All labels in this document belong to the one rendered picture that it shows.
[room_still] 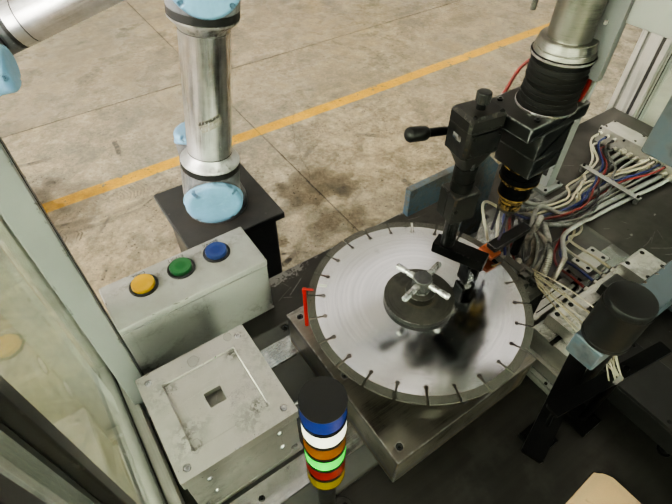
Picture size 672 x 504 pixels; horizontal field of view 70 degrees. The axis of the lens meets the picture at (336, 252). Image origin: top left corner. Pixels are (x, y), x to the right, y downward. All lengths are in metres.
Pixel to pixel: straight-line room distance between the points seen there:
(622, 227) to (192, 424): 1.06
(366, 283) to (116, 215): 1.86
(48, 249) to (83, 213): 1.97
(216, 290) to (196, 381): 0.19
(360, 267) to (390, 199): 1.59
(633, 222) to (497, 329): 0.69
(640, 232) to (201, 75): 1.05
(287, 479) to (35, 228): 0.52
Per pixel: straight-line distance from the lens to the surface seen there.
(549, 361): 0.94
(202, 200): 0.99
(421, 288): 0.74
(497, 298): 0.81
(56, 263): 0.65
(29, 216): 0.60
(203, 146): 0.95
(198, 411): 0.76
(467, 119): 0.61
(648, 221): 1.41
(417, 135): 0.64
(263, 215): 1.21
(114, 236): 2.41
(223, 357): 0.79
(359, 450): 0.86
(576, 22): 0.63
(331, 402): 0.45
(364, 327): 0.74
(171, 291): 0.89
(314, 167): 2.57
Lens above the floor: 1.57
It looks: 48 degrees down
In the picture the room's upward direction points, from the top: straight up
